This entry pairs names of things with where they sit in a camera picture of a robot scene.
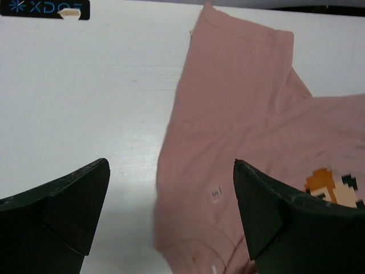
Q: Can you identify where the dusty pink t shirt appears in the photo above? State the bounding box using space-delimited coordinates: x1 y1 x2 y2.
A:
154 3 364 273

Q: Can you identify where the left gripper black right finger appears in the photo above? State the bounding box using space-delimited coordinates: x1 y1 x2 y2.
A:
233 160 364 273

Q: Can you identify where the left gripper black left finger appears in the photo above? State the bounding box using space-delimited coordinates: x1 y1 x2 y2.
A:
1 158 110 274

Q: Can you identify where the black xdof label sticker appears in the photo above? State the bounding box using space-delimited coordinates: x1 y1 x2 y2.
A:
1 0 90 21

